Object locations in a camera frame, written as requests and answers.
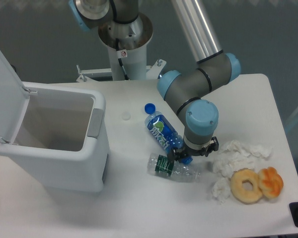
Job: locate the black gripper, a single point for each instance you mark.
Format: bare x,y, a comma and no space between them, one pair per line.
180,154

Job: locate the blue label plastic bottle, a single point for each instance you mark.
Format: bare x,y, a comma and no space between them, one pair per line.
163,131

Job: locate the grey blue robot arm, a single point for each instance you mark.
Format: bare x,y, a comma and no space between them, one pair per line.
182,93

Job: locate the clear green label bottle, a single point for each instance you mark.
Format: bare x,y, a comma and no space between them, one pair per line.
158,165

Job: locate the blue bottle cap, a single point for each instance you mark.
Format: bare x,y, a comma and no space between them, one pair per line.
149,108

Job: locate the white bottle cap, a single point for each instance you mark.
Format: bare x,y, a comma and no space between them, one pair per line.
126,116

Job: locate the large crumpled white tissue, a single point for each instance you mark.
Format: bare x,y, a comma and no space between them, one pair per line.
235,155

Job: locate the small crumpled white tissue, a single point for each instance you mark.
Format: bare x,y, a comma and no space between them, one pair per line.
221,190

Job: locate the orange glazed bread roll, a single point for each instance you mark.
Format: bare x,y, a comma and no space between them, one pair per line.
270,182

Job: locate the white trash bin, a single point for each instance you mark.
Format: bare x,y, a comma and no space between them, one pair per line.
62,141

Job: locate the white bin lid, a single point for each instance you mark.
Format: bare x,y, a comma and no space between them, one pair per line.
14,102

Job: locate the ring doughnut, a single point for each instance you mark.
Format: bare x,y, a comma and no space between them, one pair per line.
244,186

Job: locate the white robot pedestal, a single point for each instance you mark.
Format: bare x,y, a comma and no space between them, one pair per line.
127,50

